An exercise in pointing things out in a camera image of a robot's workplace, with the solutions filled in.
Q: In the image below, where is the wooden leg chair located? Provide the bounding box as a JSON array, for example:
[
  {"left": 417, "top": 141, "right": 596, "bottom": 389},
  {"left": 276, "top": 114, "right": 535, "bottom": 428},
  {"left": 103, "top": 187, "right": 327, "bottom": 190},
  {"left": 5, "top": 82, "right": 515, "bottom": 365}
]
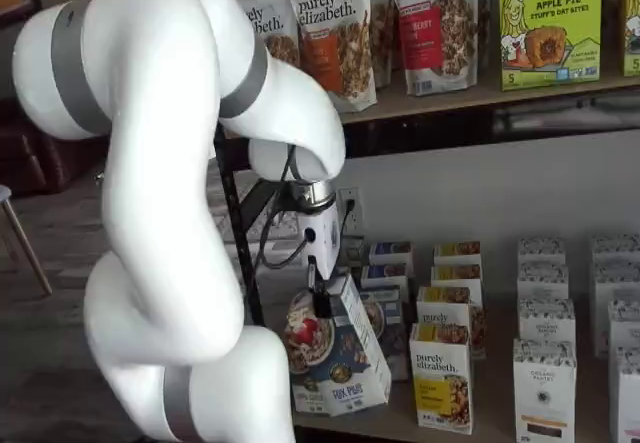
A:
[{"left": 0, "top": 184, "right": 54, "bottom": 298}]

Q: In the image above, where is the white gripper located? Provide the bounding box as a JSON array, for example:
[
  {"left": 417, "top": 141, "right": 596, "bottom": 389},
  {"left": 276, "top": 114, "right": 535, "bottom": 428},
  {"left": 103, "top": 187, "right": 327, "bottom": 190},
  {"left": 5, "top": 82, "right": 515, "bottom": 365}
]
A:
[{"left": 297, "top": 202, "right": 344, "bottom": 321}]

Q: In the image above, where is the blue label granola bag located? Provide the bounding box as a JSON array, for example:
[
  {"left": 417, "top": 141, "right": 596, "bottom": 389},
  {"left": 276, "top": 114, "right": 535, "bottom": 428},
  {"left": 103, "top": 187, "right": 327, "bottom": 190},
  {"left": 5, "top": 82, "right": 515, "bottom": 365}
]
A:
[{"left": 226, "top": 0, "right": 302, "bottom": 72}]

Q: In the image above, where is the orange label granola bag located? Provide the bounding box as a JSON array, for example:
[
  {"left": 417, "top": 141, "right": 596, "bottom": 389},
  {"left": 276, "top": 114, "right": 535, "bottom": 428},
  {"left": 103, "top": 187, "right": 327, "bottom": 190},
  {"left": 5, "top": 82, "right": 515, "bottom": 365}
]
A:
[{"left": 282, "top": 0, "right": 379, "bottom": 115}]

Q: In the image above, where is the red label granola bag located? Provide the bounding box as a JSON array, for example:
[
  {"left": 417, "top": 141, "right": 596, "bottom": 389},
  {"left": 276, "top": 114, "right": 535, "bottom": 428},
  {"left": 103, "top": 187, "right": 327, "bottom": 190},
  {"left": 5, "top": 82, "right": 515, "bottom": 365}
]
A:
[{"left": 386, "top": 0, "right": 480, "bottom": 97}]

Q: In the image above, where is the green Bobo's apple pie box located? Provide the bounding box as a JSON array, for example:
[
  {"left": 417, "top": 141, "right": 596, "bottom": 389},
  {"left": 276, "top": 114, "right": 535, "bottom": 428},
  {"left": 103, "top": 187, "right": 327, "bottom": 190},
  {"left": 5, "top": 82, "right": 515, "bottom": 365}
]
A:
[{"left": 498, "top": 0, "right": 604, "bottom": 92}]

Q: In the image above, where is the yellow Bobo's box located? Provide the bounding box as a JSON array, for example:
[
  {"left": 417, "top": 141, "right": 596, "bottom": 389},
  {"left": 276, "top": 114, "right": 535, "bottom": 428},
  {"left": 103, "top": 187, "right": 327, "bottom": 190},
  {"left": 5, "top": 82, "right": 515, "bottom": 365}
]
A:
[{"left": 621, "top": 0, "right": 640, "bottom": 78}]

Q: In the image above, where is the white organic pantry box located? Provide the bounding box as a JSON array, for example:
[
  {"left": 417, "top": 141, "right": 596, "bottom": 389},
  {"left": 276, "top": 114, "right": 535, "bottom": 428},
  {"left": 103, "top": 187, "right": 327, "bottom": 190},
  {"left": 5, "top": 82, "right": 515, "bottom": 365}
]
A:
[
  {"left": 610, "top": 346, "right": 640, "bottom": 443},
  {"left": 516, "top": 236, "right": 568, "bottom": 267},
  {"left": 517, "top": 297, "right": 577, "bottom": 345},
  {"left": 606, "top": 297, "right": 640, "bottom": 352},
  {"left": 516, "top": 263, "right": 570, "bottom": 302},
  {"left": 592, "top": 261, "right": 640, "bottom": 360},
  {"left": 512, "top": 339, "right": 578, "bottom": 443},
  {"left": 589, "top": 234, "right": 640, "bottom": 268}
]

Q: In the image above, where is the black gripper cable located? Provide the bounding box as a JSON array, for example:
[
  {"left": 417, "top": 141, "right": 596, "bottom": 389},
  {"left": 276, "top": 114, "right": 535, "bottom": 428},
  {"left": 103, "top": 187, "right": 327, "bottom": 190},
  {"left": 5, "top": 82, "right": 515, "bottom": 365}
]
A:
[{"left": 254, "top": 144, "right": 314, "bottom": 271}]

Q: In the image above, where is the yellow purely elizabeth box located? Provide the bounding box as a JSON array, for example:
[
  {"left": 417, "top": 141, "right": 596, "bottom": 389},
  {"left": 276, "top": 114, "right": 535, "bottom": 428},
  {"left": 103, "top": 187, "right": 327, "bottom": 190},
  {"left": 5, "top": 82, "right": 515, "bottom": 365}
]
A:
[
  {"left": 416, "top": 285, "right": 487, "bottom": 360},
  {"left": 409, "top": 322, "right": 474, "bottom": 436},
  {"left": 430, "top": 263, "right": 484, "bottom": 295},
  {"left": 433, "top": 241, "right": 483, "bottom": 268}
]

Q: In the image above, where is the blue white Flax Plus box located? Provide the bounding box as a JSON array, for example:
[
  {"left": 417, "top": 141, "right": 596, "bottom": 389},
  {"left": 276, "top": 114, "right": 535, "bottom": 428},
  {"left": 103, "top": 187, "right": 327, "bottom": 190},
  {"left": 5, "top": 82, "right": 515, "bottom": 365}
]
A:
[
  {"left": 368, "top": 240, "right": 414, "bottom": 267},
  {"left": 360, "top": 262, "right": 409, "bottom": 293},
  {"left": 283, "top": 272, "right": 393, "bottom": 419},
  {"left": 359, "top": 286, "right": 410, "bottom": 383}
]

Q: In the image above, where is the grey patterned door mat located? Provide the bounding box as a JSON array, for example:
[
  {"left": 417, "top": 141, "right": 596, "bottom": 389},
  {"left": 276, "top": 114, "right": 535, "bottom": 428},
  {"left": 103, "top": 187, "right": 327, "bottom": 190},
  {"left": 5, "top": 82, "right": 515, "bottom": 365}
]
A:
[{"left": 219, "top": 176, "right": 302, "bottom": 245}]

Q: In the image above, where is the white wall outlet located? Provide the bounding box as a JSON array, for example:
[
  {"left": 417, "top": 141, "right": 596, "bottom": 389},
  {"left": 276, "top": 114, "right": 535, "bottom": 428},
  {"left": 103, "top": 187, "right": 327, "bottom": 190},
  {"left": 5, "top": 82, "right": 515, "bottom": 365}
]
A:
[{"left": 339, "top": 187, "right": 362, "bottom": 232}]

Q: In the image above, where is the black power cable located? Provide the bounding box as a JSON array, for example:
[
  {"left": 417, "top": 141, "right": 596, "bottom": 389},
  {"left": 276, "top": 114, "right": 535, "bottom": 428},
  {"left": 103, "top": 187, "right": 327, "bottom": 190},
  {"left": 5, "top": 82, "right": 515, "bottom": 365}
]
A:
[{"left": 341, "top": 197, "right": 358, "bottom": 245}]

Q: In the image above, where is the dark brown sofa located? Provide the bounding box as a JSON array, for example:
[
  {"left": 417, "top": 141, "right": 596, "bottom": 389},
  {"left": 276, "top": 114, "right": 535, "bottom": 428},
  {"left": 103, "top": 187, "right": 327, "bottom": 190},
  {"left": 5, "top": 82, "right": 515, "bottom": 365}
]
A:
[{"left": 0, "top": 96, "right": 110, "bottom": 198}]

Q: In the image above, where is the black metal shelving rack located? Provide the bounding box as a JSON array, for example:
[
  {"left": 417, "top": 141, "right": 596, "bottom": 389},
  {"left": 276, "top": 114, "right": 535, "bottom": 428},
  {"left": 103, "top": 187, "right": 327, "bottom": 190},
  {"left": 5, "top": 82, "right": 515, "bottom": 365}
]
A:
[{"left": 213, "top": 80, "right": 640, "bottom": 443}]

